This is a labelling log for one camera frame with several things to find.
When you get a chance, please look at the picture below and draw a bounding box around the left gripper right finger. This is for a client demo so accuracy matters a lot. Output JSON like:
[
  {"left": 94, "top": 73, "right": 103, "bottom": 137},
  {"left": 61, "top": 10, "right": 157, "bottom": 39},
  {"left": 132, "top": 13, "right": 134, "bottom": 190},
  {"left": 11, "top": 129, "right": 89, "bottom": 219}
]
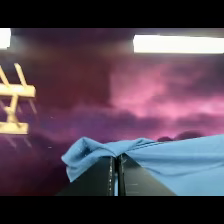
[{"left": 117, "top": 153, "right": 177, "bottom": 197}]

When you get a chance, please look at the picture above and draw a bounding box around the blue shirt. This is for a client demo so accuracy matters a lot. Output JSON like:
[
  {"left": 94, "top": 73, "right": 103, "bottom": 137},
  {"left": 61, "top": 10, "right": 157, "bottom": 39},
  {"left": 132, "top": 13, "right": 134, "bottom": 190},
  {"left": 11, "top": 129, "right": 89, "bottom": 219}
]
[{"left": 60, "top": 133, "right": 224, "bottom": 197}]

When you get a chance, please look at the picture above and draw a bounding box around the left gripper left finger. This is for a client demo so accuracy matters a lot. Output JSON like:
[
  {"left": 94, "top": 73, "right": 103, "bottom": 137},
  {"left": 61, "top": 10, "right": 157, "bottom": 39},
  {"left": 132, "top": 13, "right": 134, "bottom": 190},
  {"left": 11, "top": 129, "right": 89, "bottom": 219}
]
[{"left": 55, "top": 155, "right": 116, "bottom": 197}]

